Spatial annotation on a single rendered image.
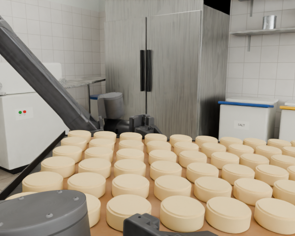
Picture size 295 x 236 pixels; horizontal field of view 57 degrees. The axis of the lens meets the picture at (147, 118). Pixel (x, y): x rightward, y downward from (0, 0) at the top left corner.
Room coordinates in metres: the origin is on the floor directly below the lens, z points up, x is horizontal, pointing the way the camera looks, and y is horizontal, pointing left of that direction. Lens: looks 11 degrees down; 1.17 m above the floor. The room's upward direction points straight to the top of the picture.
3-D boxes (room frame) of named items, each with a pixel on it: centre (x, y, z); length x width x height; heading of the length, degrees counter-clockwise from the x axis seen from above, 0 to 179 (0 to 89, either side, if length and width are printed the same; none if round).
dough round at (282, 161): (0.48, -0.26, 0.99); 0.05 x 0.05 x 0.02
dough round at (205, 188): (0.35, -0.09, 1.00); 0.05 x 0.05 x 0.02
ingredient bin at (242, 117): (3.18, -1.20, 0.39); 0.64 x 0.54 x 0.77; 147
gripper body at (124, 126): (0.70, 0.04, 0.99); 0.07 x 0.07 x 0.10; 48
